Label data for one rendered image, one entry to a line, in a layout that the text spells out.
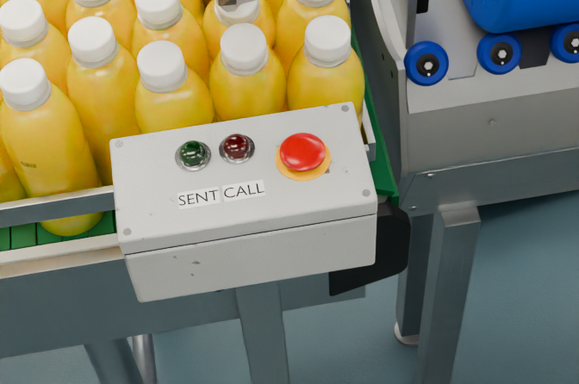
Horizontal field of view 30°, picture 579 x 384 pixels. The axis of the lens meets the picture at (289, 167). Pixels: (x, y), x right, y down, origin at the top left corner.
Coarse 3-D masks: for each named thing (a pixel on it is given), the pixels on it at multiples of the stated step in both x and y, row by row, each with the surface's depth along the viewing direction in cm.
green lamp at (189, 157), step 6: (186, 144) 85; (192, 144) 85; (198, 144) 85; (180, 150) 85; (186, 150) 84; (192, 150) 84; (198, 150) 84; (204, 150) 85; (180, 156) 84; (186, 156) 84; (192, 156) 84; (198, 156) 84; (204, 156) 85; (186, 162) 84; (192, 162) 84; (198, 162) 84
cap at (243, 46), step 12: (240, 24) 92; (228, 36) 92; (240, 36) 92; (252, 36) 92; (264, 36) 92; (228, 48) 91; (240, 48) 91; (252, 48) 91; (264, 48) 91; (228, 60) 91; (240, 60) 91; (252, 60) 91
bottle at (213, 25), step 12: (264, 0) 100; (204, 12) 100; (216, 12) 97; (264, 12) 99; (204, 24) 100; (216, 24) 98; (228, 24) 97; (252, 24) 98; (264, 24) 99; (216, 36) 99; (216, 48) 100
